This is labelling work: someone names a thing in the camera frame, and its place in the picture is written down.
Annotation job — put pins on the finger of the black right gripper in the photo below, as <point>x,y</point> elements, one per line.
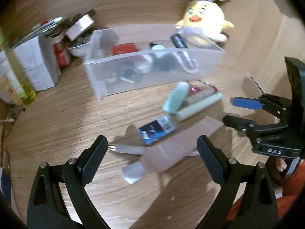
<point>238,123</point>

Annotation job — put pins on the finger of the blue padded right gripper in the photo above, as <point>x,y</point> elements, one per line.
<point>247,103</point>

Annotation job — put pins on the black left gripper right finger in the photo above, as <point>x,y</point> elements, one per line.
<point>258,208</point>

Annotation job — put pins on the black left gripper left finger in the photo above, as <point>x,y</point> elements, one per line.
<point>46,206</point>

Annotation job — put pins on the pink charm keychain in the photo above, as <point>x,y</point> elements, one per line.
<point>196,88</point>

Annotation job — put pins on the pale green long tube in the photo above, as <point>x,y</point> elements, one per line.
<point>197,107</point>

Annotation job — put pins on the mint green tube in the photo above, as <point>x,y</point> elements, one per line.
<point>176,98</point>

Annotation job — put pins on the purple black cosmetic bottle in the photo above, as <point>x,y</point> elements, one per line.
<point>178,42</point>

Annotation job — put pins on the pink cream tube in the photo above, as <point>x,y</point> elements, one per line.
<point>164,155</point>

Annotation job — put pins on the blue silver tube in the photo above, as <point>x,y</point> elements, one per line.
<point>157,129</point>

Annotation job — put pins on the small dark green bottle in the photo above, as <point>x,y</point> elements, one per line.
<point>155,47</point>

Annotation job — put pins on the beige eraser block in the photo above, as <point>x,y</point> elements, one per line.
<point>112,78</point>

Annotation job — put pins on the red paper envelope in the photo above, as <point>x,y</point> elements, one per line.
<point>124,49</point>

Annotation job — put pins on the teal tape roll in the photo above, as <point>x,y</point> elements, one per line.
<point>165,63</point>

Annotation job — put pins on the white tape roll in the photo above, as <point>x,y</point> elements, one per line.
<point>144,64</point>

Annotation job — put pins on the small clear green packet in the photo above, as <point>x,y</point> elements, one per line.
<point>129,75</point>

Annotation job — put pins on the right hand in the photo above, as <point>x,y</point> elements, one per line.
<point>280,164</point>

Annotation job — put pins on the yellow chick bunny plush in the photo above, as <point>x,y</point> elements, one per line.
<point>206,19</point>

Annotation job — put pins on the yellow green spray bottle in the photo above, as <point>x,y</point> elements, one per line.
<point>16,74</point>

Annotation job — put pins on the clear plastic storage bin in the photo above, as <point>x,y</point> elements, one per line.
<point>131,57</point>

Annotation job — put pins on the white green lotion tube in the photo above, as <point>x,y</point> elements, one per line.
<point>8,93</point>

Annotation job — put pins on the white paper boxes stack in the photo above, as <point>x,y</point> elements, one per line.
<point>38,60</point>

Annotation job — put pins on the red book stack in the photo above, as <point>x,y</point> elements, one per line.
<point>62,55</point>

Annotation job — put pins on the white bowl of stones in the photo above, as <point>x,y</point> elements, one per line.
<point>80,46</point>

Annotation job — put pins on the small white pink box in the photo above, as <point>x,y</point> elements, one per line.
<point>79,27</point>

